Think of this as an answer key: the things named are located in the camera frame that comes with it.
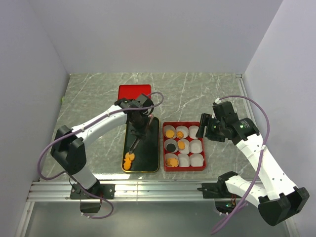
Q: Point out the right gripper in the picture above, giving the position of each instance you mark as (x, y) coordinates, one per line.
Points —
(206, 120)

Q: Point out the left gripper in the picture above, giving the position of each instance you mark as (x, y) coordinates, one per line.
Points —
(142, 131)

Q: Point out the metal tongs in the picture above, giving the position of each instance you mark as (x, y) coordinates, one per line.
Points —
(140, 134)

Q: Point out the red box lid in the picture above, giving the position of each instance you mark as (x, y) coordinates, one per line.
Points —
(132, 91)

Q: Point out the black gold-rimmed tray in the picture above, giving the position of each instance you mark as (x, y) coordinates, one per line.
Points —
(146, 153)

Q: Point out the round dotted orange cookie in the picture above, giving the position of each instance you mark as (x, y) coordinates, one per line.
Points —
(169, 134)

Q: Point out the orange flower cookie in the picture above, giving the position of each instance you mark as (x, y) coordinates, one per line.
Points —
(181, 145)

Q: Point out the round dotted biscuit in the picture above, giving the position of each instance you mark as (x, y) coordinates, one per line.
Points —
(130, 156)

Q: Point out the red cookie box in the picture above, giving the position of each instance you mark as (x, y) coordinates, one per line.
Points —
(182, 169)

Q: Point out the black sandwich cookie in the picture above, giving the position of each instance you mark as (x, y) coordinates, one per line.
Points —
(171, 148)

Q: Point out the orange fish cookie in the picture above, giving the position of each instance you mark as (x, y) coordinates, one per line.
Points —
(127, 164)

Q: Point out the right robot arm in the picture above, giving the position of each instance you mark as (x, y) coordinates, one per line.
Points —
(279, 198)

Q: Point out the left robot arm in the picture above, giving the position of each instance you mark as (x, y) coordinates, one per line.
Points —
(70, 143)

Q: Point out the white paper cup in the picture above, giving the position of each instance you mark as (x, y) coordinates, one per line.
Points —
(170, 155)
(170, 141)
(193, 131)
(187, 149)
(169, 127)
(196, 160)
(184, 160)
(196, 146)
(184, 130)

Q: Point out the aluminium front rail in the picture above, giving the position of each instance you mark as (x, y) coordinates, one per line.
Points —
(125, 190)

